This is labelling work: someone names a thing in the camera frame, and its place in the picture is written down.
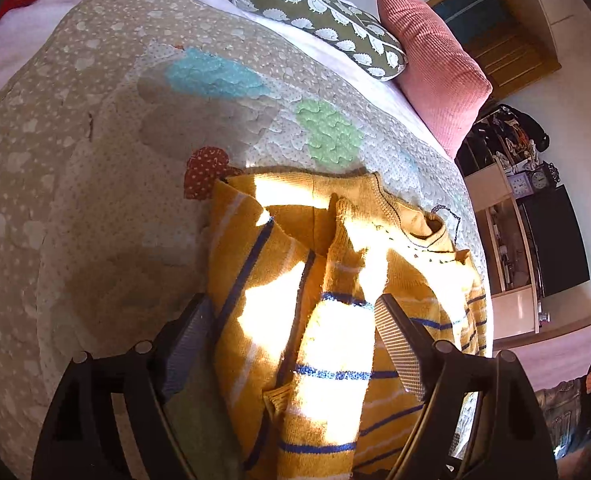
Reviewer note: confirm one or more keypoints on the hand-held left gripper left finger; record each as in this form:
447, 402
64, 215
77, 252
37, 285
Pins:
185, 345

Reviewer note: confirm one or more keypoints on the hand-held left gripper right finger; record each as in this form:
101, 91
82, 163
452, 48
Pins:
400, 345

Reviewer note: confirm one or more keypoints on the yellow striped knit sweater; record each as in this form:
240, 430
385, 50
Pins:
335, 330

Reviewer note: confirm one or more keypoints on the beige shelf unit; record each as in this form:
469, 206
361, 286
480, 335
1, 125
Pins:
513, 305

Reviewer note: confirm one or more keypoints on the pale pink footboard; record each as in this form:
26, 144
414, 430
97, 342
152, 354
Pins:
550, 350

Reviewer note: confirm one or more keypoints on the beige quilted patchwork blanket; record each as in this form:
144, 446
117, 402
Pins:
100, 185

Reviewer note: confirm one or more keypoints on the black flat screen television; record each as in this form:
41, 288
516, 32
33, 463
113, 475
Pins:
555, 240

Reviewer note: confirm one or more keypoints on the round black clock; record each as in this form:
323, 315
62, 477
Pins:
538, 179

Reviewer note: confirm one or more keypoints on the dark clutter pile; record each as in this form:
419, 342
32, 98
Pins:
505, 130

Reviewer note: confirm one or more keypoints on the wooden door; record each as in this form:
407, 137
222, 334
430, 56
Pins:
515, 60

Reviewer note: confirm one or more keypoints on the white fleece blanket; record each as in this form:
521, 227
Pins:
15, 35

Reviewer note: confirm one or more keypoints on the olive hedgehog print pillow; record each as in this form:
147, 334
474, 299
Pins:
300, 5

